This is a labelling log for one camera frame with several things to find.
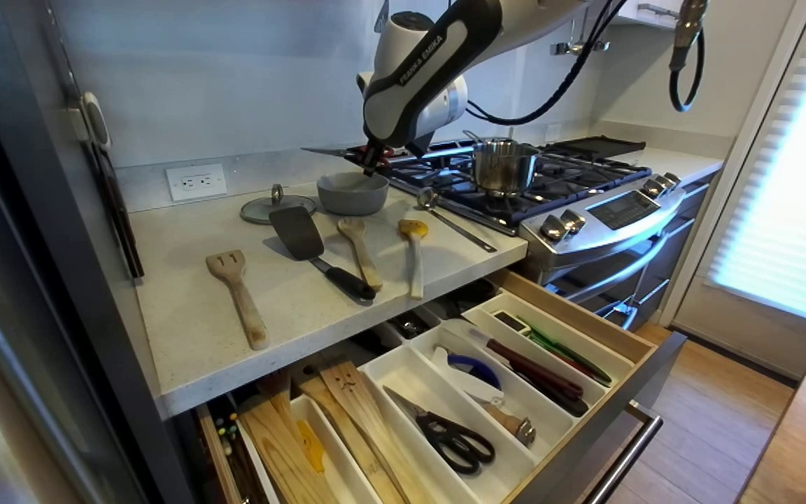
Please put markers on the white wall outlet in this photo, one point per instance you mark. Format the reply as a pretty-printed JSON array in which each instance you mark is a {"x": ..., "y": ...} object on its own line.
[{"x": 198, "y": 182}]

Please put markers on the blue and white can opener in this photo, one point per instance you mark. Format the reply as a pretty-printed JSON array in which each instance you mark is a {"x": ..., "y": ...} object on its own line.
[{"x": 462, "y": 368}]

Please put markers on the wooden drawer with grey front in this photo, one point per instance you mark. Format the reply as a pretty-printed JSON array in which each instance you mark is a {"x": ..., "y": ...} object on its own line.
[{"x": 601, "y": 437}]

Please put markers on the grey round lid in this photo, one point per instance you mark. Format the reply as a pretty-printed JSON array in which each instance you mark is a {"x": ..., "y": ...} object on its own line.
[{"x": 273, "y": 208}]

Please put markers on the grey bowl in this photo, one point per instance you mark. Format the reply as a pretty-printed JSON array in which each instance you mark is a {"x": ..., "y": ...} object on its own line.
[{"x": 350, "y": 193}]

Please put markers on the white cutlery organiser tray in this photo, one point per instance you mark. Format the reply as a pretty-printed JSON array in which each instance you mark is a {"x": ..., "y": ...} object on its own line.
[{"x": 420, "y": 382}]

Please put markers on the black nylon turner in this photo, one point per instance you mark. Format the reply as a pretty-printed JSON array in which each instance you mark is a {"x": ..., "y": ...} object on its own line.
[{"x": 303, "y": 235}]

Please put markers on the stainless steel pot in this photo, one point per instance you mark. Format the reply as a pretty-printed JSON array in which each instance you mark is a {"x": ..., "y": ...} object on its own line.
[{"x": 501, "y": 165}]

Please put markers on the angled wooden spatula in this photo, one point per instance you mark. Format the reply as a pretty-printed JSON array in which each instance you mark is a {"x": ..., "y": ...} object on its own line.
[{"x": 277, "y": 458}]

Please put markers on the wooden slotted spatula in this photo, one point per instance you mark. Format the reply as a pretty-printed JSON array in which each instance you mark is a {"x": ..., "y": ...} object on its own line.
[{"x": 235, "y": 290}]

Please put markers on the wooden spoon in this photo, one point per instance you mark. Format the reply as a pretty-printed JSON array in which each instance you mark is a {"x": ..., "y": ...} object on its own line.
[{"x": 359, "y": 246}]

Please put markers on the stainless steel refrigerator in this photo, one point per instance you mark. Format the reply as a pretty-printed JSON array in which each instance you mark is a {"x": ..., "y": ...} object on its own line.
[{"x": 21, "y": 280}]

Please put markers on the wooden table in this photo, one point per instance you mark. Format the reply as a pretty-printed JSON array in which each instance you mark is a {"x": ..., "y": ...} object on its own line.
[{"x": 804, "y": 437}]

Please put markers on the wide wooden spatula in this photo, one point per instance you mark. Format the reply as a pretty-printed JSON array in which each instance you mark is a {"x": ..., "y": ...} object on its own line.
[{"x": 375, "y": 428}]

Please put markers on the narrow wooden spatula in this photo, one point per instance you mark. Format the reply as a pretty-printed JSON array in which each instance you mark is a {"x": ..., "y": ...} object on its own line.
[{"x": 349, "y": 437}]

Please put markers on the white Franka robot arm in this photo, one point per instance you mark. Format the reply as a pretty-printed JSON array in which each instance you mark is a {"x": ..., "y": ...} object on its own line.
[{"x": 441, "y": 46}]

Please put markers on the white window blind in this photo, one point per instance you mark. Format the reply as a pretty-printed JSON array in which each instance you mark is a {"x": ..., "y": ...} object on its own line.
[{"x": 785, "y": 168}]

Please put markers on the white wall cabinet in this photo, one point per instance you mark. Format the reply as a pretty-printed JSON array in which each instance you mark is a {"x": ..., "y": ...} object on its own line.
[{"x": 651, "y": 12}]

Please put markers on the stainless steel gas range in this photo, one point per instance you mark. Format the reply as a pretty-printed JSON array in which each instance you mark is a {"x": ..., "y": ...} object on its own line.
[{"x": 601, "y": 220}]

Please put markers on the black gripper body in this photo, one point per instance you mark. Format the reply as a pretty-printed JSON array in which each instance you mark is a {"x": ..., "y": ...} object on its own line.
[{"x": 380, "y": 141}]

